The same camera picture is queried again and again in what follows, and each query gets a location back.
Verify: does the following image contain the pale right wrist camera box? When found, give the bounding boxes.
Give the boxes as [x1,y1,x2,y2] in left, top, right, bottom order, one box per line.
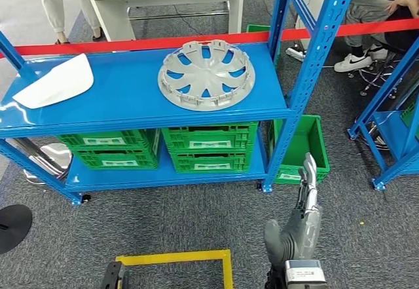
[283,260,327,289]

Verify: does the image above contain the dark robot left hand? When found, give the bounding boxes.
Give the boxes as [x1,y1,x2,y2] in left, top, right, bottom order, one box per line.
[100,261,130,289]

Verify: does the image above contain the person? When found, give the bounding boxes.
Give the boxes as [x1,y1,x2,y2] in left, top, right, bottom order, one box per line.
[334,0,419,73]
[31,0,102,46]

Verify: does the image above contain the green plastic crate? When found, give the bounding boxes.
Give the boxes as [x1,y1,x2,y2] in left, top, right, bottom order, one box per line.
[58,128,161,153]
[170,150,255,174]
[73,147,160,170]
[401,102,419,140]
[161,122,258,155]

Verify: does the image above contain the chrome office chair base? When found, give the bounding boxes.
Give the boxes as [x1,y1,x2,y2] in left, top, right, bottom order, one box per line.
[347,56,404,100]

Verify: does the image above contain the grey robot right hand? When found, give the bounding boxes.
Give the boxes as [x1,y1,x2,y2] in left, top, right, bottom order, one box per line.
[263,152,323,269]

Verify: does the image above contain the white power strip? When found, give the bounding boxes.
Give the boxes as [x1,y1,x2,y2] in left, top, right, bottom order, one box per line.
[286,47,307,61]

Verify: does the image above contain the coiled cable bundle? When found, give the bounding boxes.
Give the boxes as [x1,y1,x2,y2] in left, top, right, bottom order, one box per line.
[359,122,390,151]

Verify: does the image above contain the open green plastic bin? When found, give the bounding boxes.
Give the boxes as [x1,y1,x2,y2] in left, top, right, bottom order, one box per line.
[268,114,331,186]
[246,24,272,34]

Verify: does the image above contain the red barrier belt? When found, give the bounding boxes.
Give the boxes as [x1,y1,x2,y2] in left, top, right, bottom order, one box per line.
[0,18,419,60]

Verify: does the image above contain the chrome barrier stanchion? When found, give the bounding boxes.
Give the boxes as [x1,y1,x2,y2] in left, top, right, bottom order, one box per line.
[7,137,72,187]

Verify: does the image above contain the yellow floor tape square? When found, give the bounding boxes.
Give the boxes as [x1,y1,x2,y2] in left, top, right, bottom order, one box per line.
[115,249,234,289]

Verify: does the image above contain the black barrier stanchion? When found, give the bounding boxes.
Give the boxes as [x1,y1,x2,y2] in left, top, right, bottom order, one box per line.
[0,204,33,256]

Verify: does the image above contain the blue metal shelf rack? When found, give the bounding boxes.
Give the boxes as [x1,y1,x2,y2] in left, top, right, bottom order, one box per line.
[347,35,419,191]
[0,0,362,206]

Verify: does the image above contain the silver wheel hubcap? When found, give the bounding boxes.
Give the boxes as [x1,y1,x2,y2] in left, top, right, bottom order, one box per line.
[157,39,256,113]

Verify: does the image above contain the white curved panel part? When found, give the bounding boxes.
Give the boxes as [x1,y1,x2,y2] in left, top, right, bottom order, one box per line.
[12,53,94,110]

